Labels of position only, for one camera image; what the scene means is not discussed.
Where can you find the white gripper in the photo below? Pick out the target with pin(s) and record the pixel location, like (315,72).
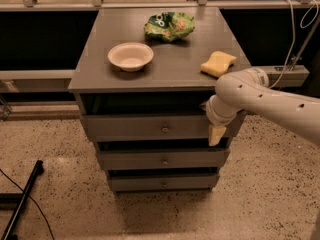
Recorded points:
(213,115)

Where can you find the grey top drawer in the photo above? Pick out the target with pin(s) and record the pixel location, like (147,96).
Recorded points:
(107,128)

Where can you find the grey drawer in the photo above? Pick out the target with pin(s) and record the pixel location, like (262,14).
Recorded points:
(107,128)
(163,159)
(185,182)

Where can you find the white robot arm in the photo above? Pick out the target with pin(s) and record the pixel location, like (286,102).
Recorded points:
(249,90)

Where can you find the grey middle drawer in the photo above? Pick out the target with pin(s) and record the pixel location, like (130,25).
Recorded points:
(163,159)

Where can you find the grey bottom drawer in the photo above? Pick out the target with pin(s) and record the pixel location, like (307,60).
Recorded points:
(185,182)

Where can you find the grey drawer cabinet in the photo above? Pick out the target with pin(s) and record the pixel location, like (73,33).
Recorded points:
(171,83)

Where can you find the yellow sponge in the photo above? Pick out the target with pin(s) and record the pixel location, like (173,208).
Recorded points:
(218,64)

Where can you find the white bowl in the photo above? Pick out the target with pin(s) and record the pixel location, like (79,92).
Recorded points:
(131,56)

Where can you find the green chip bag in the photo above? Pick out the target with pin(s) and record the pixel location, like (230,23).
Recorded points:
(169,26)

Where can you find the black stand bar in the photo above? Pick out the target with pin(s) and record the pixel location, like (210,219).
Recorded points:
(19,200)

